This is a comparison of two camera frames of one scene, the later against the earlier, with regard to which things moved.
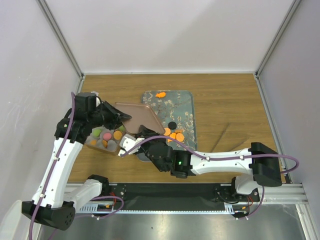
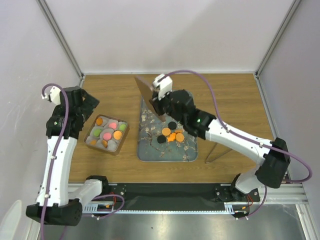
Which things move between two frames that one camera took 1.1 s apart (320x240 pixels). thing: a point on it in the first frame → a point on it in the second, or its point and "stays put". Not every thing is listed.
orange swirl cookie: (105, 143) stays put
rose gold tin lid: (142, 114) → (146, 90)
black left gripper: (116, 116) → (90, 103)
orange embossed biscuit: (117, 135) stays put
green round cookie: (122, 128) stays put
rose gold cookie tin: (105, 139) stays put
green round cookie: (96, 132) stays put
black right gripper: (145, 132) → (156, 103)
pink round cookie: (107, 136) stays put
